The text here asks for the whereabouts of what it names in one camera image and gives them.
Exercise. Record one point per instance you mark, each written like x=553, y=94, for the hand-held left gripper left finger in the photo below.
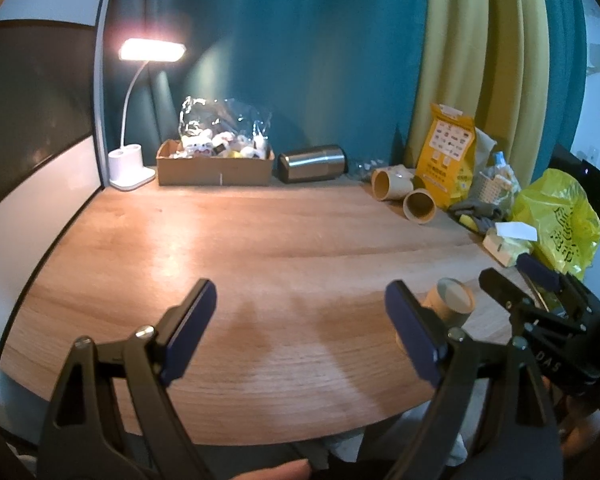
x=190, y=332

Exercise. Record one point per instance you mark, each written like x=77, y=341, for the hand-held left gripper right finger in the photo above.
x=412, y=332

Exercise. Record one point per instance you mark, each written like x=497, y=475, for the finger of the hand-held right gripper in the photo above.
x=540, y=270
x=500, y=287

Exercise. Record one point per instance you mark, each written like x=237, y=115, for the brown paper cup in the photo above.
x=391, y=183
x=420, y=206
x=452, y=305

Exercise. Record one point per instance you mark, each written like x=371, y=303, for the person's right hand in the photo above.
x=580, y=432

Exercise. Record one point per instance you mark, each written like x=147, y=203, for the person's left hand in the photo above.
x=277, y=471

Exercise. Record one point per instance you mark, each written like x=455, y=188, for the yellow tissue box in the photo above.
x=505, y=247

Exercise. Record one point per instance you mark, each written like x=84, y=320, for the yellow plastic bag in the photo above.
x=560, y=220

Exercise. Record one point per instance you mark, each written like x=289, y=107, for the grey gloves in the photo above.
x=475, y=212

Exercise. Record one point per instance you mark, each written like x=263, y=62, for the white woven basket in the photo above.
x=490, y=190

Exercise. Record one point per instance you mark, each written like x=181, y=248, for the beige plastic bag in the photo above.
x=486, y=147

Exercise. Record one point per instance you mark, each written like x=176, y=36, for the orange printed standing bag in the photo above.
x=445, y=160

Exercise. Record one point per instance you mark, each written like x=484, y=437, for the cardboard box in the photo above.
x=212, y=172

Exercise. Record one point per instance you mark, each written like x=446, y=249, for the crumpled clear plastic wrap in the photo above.
x=365, y=169

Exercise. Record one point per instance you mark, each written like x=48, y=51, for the white desk lamp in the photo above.
x=127, y=165

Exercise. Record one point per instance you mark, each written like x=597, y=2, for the stainless steel tumbler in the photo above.
x=312, y=164

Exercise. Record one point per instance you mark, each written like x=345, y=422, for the clear bag of plush toys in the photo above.
x=220, y=127

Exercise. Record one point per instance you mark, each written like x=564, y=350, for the teal curtain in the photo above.
x=565, y=60

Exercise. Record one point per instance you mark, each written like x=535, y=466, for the yellow curtain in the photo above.
x=480, y=35

